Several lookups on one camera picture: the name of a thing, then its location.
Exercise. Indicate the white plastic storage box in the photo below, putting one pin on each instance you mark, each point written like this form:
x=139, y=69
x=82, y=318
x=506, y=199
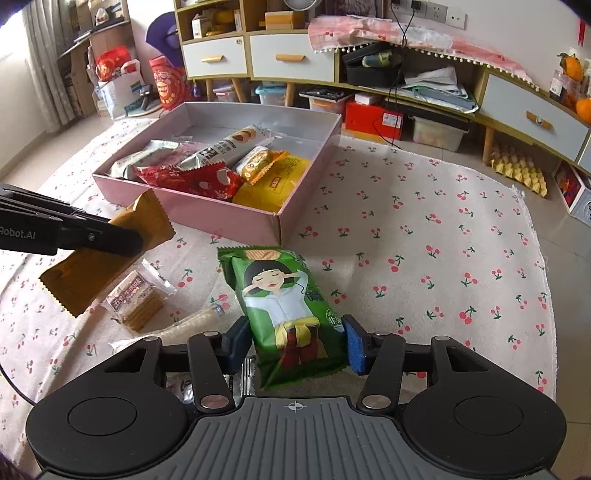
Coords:
x=438, y=134

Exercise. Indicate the clear brown nougat packet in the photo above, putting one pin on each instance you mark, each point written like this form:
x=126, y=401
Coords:
x=134, y=302

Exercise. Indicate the white green snack packet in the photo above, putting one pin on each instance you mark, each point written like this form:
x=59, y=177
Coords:
x=138, y=161

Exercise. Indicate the clear blue-lid storage box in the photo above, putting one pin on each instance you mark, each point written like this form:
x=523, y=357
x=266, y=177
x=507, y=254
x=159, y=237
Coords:
x=272, y=94

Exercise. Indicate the low wooden media cabinet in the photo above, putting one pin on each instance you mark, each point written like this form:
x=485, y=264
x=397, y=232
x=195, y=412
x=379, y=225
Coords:
x=521, y=106

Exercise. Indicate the wooden corner shelf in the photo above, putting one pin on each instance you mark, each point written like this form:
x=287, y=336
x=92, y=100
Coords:
x=87, y=55

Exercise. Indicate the white wall socket strip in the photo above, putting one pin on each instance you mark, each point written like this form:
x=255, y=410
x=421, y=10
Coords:
x=429, y=11

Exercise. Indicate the pink cardboard box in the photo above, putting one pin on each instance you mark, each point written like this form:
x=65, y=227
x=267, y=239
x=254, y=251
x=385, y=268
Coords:
x=207, y=212

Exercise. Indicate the silver white snack packet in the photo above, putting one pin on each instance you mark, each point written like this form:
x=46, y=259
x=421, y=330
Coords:
x=221, y=147

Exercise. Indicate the red white printed box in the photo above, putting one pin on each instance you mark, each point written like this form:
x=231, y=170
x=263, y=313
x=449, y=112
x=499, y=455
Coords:
x=575, y=189

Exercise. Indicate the brown snack packet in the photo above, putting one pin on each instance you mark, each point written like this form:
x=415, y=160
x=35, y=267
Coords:
x=83, y=277

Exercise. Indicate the purple fan shaped decoration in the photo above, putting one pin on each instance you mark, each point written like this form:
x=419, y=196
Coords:
x=164, y=37

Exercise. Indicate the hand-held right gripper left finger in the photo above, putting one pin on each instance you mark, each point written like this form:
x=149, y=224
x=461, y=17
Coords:
x=238, y=341

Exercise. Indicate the green cartoon snack packet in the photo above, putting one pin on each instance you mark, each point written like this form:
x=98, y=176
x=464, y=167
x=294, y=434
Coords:
x=277, y=295

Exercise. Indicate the red cardboard box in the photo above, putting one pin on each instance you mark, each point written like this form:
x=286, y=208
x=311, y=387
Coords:
x=374, y=120

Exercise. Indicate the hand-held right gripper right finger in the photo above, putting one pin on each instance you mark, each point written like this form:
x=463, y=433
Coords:
x=355, y=346

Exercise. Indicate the black bag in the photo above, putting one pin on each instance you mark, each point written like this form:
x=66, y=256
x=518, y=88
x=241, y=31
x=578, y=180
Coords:
x=374, y=64

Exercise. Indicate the yellow snack packet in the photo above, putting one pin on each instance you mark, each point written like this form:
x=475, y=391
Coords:
x=277, y=184

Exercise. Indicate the red snack packet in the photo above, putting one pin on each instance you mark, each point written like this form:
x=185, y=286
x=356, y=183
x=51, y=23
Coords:
x=184, y=180

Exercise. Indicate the white drawer cabinet wooden legs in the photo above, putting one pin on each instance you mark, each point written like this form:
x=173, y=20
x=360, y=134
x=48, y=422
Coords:
x=258, y=55

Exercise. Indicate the shiny silver snack packet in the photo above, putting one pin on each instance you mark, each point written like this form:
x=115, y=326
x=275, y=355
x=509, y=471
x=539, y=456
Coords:
x=247, y=376

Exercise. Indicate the clear plastic storage box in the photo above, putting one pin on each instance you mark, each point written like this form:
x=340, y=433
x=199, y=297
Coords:
x=226, y=92

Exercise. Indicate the black handheld device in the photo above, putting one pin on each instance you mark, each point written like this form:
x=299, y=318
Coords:
x=145, y=97

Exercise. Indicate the yellow folded paper tray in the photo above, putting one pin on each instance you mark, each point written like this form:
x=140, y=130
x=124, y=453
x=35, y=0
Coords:
x=519, y=170

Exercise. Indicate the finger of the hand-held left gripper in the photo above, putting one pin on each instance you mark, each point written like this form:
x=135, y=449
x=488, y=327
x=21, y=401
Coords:
x=41, y=203
x=106, y=235

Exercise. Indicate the cherry print tablecloth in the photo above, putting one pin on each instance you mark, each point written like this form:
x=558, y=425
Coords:
x=415, y=230

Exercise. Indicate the white paper shopping bag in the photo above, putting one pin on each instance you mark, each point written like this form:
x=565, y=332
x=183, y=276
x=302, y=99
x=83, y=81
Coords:
x=117, y=87

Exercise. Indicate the orange fruit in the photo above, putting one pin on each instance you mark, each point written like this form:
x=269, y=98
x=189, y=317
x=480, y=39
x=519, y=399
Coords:
x=584, y=109
x=571, y=67

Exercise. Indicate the red printed gift bag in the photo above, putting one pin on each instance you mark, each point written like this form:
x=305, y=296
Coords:
x=167, y=85

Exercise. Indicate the pink nougat snack packet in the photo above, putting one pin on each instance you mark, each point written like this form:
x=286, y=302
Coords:
x=178, y=154

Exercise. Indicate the translucent white snack packet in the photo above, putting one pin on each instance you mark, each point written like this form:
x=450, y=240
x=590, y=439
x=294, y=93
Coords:
x=189, y=323

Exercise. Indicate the small orange biscuit packet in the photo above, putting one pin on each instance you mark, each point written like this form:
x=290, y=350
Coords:
x=256, y=164

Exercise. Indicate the clear storage box dark lid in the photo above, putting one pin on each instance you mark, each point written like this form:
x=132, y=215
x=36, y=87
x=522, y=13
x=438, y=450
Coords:
x=323, y=99

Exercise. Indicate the light patterned curtain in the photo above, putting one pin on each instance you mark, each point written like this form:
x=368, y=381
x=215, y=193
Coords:
x=44, y=64

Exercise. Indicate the pink cherry pompom cloth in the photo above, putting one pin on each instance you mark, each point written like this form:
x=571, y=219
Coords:
x=415, y=37

